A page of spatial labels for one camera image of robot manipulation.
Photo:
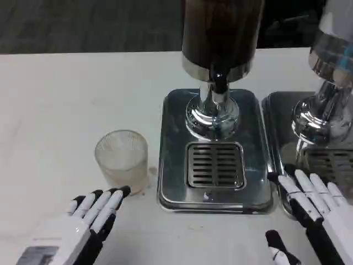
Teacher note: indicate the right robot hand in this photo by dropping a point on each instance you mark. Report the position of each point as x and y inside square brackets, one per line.
[331, 215]

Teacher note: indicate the dark drink dispenser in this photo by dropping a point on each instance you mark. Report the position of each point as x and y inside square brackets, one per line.
[220, 33]

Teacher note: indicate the clear ribbed glass cup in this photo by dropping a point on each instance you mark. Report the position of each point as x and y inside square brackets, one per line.
[121, 157]

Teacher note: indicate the slotted steel drain grid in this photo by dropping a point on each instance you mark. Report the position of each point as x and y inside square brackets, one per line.
[331, 163]
[215, 165]

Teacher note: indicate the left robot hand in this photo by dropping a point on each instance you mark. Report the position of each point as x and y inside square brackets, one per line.
[69, 229]

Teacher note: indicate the black dispenser tap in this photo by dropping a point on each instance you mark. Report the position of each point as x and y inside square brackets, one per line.
[219, 82]

